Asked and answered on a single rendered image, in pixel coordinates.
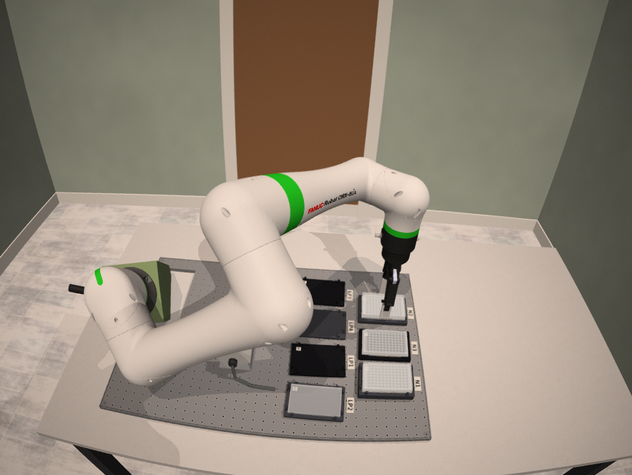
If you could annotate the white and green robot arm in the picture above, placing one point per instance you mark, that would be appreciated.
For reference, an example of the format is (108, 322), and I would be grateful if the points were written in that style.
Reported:
(268, 302)

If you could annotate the grey push-button control panel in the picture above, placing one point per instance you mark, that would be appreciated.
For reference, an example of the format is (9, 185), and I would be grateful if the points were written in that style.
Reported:
(240, 361)

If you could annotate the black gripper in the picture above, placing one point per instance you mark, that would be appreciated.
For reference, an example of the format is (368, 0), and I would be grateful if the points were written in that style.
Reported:
(392, 267)

